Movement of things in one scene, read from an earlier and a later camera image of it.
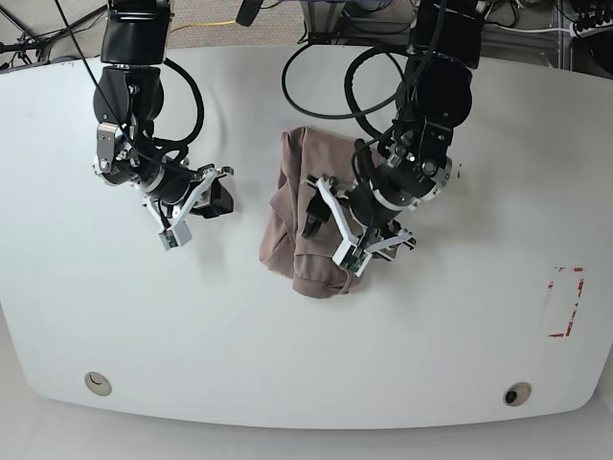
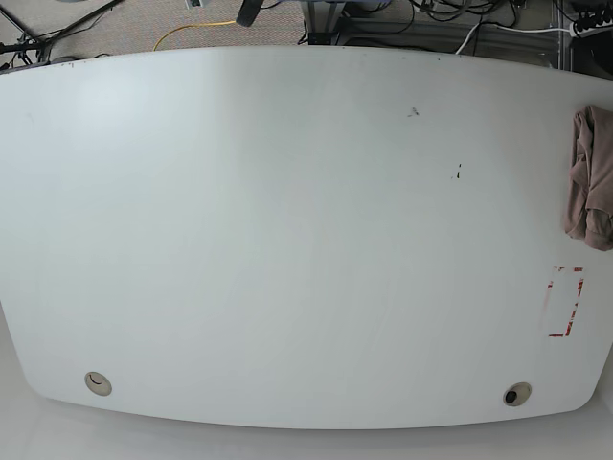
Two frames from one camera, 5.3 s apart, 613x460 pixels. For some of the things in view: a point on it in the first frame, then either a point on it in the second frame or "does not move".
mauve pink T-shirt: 308,152 → 589,214
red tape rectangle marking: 575,305 does not move
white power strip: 575,32 does not move
